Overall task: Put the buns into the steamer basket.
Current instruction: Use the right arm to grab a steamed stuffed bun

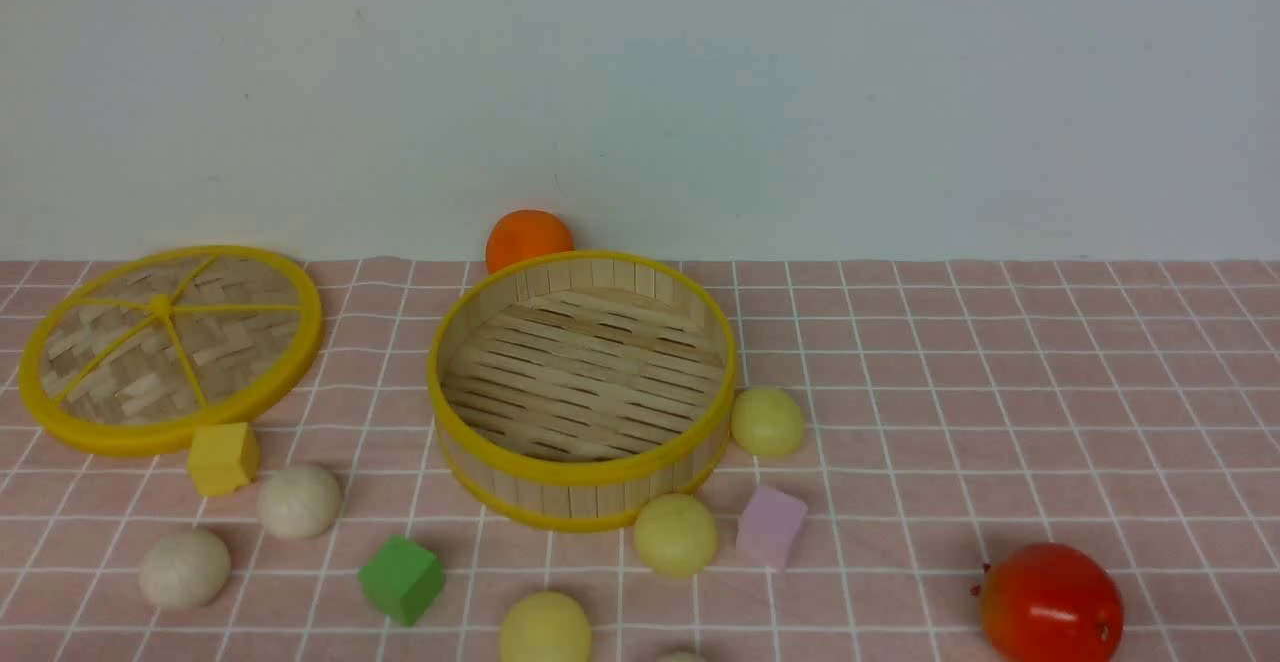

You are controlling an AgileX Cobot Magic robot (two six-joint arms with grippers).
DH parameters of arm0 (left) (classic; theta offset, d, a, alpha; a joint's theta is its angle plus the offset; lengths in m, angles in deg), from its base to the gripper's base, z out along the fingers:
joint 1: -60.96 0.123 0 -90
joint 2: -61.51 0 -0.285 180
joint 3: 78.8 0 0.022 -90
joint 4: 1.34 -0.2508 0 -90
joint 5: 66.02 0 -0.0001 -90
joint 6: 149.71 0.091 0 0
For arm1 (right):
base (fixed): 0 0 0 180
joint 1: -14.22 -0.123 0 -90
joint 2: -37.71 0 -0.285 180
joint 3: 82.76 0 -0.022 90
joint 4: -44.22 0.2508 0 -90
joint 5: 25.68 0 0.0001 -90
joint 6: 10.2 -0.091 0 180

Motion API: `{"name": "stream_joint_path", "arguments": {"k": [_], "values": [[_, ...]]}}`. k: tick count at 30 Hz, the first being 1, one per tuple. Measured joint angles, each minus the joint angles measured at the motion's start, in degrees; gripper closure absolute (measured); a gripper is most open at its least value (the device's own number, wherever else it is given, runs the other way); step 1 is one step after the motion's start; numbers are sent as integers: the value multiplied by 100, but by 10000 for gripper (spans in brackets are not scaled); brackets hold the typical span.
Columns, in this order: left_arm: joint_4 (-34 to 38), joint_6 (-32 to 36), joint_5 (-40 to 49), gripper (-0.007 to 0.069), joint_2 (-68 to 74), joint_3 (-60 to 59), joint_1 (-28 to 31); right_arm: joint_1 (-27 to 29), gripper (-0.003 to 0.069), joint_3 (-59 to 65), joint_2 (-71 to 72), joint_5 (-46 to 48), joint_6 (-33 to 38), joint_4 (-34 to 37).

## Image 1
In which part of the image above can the red tomato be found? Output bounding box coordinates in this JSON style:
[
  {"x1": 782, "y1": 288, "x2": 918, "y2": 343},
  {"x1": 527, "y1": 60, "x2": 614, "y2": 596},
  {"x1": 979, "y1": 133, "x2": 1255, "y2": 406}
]
[{"x1": 970, "y1": 542, "x2": 1125, "y2": 661}]

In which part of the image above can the pink cube block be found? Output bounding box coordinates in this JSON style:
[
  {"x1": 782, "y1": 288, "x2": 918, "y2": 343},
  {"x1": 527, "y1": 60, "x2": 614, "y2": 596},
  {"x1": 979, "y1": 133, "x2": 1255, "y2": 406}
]
[{"x1": 735, "y1": 485, "x2": 808, "y2": 570}]

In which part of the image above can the orange fruit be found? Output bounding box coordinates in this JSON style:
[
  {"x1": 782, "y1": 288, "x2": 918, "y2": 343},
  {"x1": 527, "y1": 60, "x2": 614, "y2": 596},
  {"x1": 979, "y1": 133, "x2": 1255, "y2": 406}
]
[{"x1": 485, "y1": 207, "x2": 575, "y2": 274}]

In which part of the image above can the yellow cube block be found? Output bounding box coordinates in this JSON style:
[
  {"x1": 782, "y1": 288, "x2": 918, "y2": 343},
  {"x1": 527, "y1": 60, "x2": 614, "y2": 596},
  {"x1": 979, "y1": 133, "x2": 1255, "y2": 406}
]
[{"x1": 186, "y1": 423, "x2": 260, "y2": 497}]

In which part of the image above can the yellow bamboo steamer lid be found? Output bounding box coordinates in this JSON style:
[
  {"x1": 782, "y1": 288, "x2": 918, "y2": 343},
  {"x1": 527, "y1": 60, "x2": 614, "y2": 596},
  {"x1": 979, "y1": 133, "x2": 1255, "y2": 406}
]
[{"x1": 17, "y1": 246, "x2": 325, "y2": 457}]

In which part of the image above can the white bun bottom edge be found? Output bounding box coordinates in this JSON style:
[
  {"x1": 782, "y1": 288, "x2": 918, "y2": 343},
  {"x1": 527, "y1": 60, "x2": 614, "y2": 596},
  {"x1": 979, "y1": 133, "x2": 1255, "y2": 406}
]
[{"x1": 654, "y1": 650, "x2": 707, "y2": 662}]

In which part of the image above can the pink checkered tablecloth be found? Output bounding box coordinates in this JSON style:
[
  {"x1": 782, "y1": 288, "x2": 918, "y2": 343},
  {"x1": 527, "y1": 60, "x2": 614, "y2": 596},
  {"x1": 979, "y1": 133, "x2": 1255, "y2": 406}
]
[{"x1": 1, "y1": 257, "x2": 1279, "y2": 661}]

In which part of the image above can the yellow bamboo steamer tray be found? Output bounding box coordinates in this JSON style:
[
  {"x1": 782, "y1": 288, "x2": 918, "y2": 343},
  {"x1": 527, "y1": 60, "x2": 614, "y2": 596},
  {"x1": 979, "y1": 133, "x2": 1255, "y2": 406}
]
[{"x1": 425, "y1": 251, "x2": 739, "y2": 533}]

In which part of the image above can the green cube block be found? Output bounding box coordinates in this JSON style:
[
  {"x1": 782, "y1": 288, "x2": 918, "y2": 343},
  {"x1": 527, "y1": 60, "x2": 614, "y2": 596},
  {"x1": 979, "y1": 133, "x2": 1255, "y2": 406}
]
[{"x1": 357, "y1": 535, "x2": 445, "y2": 627}]

